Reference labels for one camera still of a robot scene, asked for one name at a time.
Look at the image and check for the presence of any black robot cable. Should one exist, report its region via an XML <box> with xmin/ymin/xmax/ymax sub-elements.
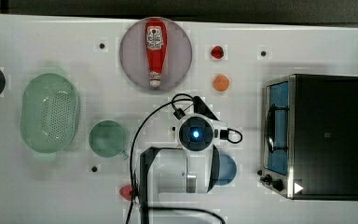
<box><xmin>124</xmin><ymin>92</ymin><xmax>243</xmax><ymax>224</ymax></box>

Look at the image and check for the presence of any green mug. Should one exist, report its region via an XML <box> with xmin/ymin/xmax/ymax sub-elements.
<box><xmin>89</xmin><ymin>120</ymin><xmax>129</xmax><ymax>160</ymax></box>

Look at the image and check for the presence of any green perforated colander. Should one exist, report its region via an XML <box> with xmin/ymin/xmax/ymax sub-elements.
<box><xmin>20</xmin><ymin>73</ymin><xmax>80</xmax><ymax>153</ymax></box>

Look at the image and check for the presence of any red plush ketchup bottle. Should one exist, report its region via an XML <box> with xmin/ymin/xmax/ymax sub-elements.
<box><xmin>145</xmin><ymin>19</ymin><xmax>168</xmax><ymax>88</ymax></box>

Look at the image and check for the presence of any large red strawberry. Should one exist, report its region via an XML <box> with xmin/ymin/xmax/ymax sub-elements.
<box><xmin>119</xmin><ymin>185</ymin><xmax>132</xmax><ymax>201</ymax></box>

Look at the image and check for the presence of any silver black toaster oven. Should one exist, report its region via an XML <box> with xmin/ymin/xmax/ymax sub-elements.
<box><xmin>257</xmin><ymin>74</ymin><xmax>358</xmax><ymax>201</ymax></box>

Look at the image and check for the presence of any orange plush fruit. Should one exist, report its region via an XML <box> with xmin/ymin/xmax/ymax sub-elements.
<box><xmin>213</xmin><ymin>75</ymin><xmax>229</xmax><ymax>91</ymax></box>

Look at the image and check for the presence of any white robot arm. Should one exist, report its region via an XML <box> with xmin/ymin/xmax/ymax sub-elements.
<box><xmin>137</xmin><ymin>113</ymin><xmax>227</xmax><ymax>224</ymax></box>

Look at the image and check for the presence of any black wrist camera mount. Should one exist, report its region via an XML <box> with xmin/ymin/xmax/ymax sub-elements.
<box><xmin>193</xmin><ymin>96</ymin><xmax>217</xmax><ymax>120</ymax></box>

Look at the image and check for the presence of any small red strawberry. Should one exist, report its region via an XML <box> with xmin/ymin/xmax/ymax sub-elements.
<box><xmin>211</xmin><ymin>46</ymin><xmax>224</xmax><ymax>60</ymax></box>

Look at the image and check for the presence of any grey round plate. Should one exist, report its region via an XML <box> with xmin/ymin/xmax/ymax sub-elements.
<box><xmin>119</xmin><ymin>17</ymin><xmax>192</xmax><ymax>91</ymax></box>

